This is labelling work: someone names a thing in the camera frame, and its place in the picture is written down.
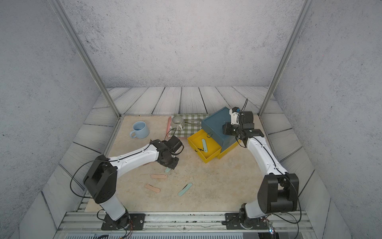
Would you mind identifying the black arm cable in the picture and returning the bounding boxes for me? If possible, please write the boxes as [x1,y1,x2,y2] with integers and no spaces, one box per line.
[268,173,302,239]
[69,159,99,199]

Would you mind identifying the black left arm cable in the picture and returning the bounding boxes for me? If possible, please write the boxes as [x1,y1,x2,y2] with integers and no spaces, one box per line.
[69,159,99,199]

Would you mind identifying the aluminium front rail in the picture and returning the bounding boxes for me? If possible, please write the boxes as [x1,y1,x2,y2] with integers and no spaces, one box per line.
[54,212,317,239]

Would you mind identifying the teal drawer cabinet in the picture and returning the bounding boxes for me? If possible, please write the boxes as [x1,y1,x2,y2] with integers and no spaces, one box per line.
[202,107,237,152]

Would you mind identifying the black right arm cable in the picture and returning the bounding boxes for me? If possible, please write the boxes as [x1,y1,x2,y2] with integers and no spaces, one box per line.
[268,173,302,239]

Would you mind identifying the green checkered cloth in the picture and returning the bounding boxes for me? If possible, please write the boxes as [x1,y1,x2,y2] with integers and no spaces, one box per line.
[168,114,209,138]

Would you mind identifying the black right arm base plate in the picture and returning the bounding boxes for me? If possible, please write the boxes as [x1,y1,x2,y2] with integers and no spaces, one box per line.
[221,213,269,230]

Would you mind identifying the pink fruit knife middle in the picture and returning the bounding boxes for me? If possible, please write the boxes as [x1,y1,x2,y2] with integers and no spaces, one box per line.
[150,174,168,179]

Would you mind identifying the mint fruit knife front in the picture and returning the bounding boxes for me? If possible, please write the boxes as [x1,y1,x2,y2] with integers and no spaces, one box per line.
[178,182,193,197]

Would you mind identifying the light blue ceramic mug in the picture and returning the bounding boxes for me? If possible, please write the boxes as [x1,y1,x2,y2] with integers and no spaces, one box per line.
[130,121,150,139]

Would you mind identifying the pink fruit knife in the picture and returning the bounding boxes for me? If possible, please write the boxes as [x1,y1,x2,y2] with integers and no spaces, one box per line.
[144,184,161,193]
[150,174,168,179]

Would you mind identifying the yellow drawer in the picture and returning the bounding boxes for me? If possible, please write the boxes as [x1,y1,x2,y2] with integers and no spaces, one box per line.
[217,142,238,159]
[188,129,221,163]

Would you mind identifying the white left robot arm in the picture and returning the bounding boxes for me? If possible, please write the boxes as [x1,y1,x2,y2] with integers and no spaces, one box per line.
[83,136,184,222]

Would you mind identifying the grey aluminium corner post right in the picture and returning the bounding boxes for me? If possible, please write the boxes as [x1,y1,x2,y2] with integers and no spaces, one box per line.
[258,0,314,117]

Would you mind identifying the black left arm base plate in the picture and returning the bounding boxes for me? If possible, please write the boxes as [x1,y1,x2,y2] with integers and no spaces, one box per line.
[101,213,146,232]

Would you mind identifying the yellow bottom drawer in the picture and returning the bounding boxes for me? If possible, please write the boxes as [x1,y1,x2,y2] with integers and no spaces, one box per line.
[217,142,238,159]

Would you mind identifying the grey aluminium corner post left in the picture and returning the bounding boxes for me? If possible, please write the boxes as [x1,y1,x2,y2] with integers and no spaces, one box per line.
[48,0,122,119]

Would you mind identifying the pink fruit knife front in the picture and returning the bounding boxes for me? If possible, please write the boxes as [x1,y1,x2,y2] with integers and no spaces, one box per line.
[144,184,161,193]

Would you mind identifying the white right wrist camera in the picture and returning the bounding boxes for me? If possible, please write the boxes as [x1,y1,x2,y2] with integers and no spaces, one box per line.
[229,107,240,125]

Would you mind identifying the pink plastic tray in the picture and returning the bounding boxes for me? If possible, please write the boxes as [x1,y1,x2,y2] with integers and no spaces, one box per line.
[165,116,172,139]

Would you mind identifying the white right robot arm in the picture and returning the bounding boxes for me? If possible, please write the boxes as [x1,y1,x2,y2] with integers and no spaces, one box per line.
[222,107,299,220]

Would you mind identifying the grey aluminium corner post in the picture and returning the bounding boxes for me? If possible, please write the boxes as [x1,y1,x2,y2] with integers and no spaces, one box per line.
[48,0,122,119]
[258,0,314,117]

